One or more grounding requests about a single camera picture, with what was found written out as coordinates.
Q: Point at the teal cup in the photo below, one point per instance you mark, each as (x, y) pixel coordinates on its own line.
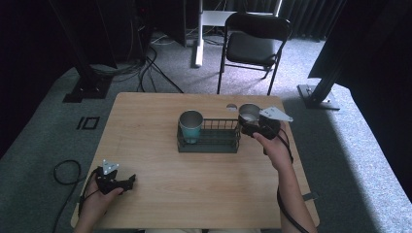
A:
(191, 131)

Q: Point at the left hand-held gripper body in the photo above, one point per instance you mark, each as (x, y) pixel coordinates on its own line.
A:
(108, 178)

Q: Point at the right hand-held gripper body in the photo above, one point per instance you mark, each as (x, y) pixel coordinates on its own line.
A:
(270, 124)

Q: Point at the black folding chair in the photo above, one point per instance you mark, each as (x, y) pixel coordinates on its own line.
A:
(252, 48)

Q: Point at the silver metal cup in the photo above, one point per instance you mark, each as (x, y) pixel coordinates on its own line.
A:
(248, 113)

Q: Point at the person's left hand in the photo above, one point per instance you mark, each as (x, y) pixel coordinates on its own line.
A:
(97, 202)

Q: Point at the dark curtain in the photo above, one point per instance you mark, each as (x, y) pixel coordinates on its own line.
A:
(307, 16)

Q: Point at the white desk frame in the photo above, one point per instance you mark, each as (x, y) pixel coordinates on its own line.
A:
(207, 19)

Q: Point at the black metal stand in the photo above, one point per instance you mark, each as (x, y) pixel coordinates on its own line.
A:
(87, 84)
(319, 95)

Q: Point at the person's right hand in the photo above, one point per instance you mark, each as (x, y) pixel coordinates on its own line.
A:
(275, 152)

